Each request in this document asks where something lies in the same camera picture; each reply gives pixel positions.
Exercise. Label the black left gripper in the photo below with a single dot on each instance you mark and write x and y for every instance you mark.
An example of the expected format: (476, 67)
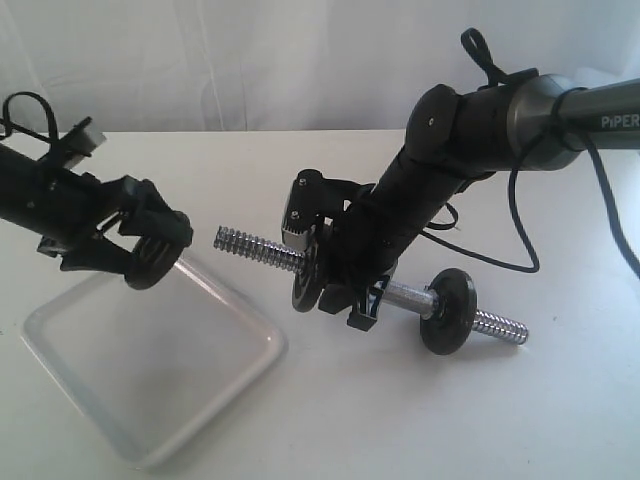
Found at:
(71, 209)

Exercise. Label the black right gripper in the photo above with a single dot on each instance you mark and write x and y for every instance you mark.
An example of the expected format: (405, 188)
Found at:
(352, 266)

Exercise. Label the black weight plate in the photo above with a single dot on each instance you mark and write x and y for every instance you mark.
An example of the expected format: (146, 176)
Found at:
(152, 259)

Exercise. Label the chrome dumbbell bar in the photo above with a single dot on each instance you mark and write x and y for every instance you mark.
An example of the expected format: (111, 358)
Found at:
(402, 296)

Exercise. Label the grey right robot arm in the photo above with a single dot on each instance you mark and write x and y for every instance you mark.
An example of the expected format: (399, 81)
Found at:
(538, 123)

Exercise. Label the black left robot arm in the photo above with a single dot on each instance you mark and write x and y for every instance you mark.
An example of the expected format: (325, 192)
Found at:
(19, 193)

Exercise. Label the black plate left end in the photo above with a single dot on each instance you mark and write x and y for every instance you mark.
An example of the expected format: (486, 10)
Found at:
(311, 276)

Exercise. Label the black plate end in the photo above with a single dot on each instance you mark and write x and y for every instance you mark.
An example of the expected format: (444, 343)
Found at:
(448, 327)
(311, 276)

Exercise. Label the black plate right end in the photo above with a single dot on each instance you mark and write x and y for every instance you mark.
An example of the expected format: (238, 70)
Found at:
(448, 327)

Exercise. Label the white rectangular tray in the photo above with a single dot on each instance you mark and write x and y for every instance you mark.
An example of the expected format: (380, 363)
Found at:
(150, 369)

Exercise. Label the white sheer curtain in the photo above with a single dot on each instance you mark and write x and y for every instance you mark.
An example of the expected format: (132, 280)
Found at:
(291, 65)

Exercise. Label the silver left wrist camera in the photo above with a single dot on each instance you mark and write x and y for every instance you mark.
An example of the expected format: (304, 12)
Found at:
(80, 142)

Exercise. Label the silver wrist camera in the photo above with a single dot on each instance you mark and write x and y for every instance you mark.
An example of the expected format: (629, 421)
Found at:
(80, 142)
(312, 196)

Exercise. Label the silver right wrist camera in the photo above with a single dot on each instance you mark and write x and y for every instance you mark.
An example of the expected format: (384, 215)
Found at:
(312, 196)

